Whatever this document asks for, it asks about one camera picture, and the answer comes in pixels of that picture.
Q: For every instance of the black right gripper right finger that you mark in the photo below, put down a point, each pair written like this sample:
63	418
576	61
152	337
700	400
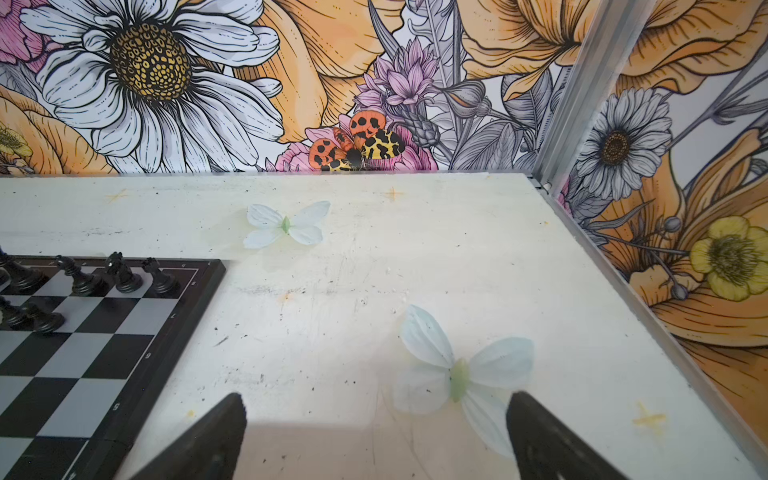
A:
545	448

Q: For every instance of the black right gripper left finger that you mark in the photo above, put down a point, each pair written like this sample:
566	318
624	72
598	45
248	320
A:
207	450

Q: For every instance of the black white chess board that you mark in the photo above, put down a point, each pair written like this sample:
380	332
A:
74	401

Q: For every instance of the black rook corner piece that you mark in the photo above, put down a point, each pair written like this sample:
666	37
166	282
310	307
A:
162	283

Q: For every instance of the black knight piece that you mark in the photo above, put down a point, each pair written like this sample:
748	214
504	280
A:
125	280

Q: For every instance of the black bishop piece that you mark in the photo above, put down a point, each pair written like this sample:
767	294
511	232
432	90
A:
83	284

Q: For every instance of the black pawn piece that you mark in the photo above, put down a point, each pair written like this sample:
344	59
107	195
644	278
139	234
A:
13	316
44	321

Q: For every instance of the black king piece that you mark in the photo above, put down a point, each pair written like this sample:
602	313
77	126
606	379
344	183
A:
23	279

